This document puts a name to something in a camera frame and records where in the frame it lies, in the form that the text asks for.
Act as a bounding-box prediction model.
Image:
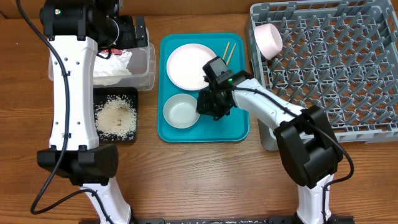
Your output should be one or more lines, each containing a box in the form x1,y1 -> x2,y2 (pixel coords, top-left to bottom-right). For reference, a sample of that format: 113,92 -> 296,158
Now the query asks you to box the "grey-green bowl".
163,93 -> 200,129

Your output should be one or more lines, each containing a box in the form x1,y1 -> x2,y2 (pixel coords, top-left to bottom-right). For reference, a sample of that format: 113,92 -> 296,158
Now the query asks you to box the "white napkin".
93,50 -> 132,86

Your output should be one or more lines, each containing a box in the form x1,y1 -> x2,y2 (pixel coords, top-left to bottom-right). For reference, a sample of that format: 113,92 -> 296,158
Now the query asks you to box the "red snack wrapper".
101,49 -> 125,55

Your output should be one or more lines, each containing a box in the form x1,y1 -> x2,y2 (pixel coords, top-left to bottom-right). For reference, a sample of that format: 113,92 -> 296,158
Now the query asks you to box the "clear plastic bin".
51,35 -> 156,91

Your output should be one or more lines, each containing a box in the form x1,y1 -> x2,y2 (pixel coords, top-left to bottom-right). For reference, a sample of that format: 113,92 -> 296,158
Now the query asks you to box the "grey dishwasher rack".
246,0 -> 397,143

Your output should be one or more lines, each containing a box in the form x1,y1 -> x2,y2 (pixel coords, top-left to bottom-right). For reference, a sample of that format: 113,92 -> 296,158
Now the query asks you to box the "pink round plate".
166,44 -> 216,91

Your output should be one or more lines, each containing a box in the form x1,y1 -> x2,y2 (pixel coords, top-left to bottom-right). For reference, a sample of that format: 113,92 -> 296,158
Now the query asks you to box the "pink small bowl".
254,24 -> 283,60

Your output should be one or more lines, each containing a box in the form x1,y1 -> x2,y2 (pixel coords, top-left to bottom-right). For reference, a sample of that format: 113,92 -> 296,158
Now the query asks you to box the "white rice pile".
94,95 -> 137,142

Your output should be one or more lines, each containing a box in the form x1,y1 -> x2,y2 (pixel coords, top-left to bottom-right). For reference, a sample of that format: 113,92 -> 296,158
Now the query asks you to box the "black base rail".
78,215 -> 355,224

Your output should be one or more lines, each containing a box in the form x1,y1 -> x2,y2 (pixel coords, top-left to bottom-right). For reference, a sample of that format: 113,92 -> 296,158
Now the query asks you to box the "black plastic tray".
94,87 -> 138,143

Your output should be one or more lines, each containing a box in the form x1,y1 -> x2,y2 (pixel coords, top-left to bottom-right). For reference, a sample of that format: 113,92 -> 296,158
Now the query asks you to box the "right wooden chopstick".
226,43 -> 236,66

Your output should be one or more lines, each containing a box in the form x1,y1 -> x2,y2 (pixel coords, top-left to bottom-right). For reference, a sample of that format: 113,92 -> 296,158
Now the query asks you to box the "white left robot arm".
37,1 -> 147,223

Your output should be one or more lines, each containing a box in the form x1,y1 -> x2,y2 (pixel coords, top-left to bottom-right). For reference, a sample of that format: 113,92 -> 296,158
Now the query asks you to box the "teal plastic tray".
157,33 -> 250,142

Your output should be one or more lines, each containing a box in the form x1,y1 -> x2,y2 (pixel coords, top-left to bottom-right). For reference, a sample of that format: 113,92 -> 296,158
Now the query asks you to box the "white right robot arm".
197,70 -> 343,223

